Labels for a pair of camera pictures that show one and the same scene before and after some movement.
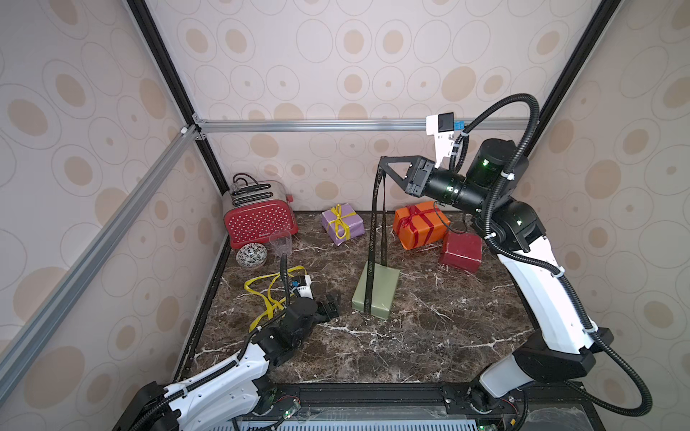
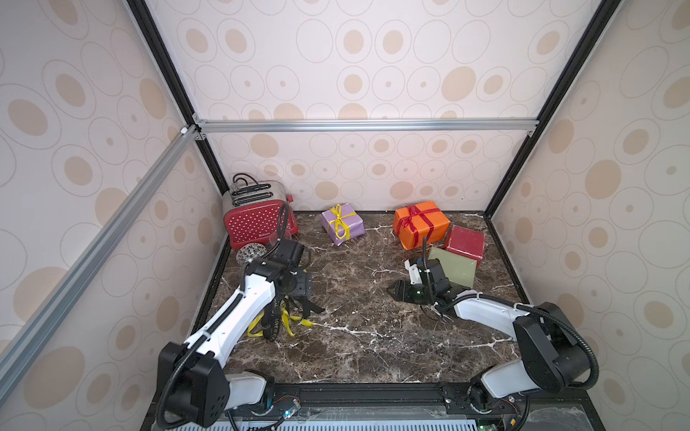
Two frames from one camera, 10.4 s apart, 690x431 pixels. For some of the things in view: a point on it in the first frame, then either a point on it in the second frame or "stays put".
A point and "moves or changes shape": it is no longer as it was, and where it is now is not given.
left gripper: x=328 y=314 -> x=305 y=282
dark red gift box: x=462 y=250 stays put
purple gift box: x=341 y=224 stays put
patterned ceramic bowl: x=252 y=255 stays put
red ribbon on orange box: x=415 y=211 stays put
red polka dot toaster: x=254 y=210 stays put
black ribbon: x=381 y=177 -> x=271 y=319
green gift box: x=384 y=288 -> x=459 y=268
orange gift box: x=420 y=225 stays put
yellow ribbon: x=261 y=285 moves or changes shape
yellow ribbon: x=342 y=229 stays put
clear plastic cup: x=281 y=241 stays put
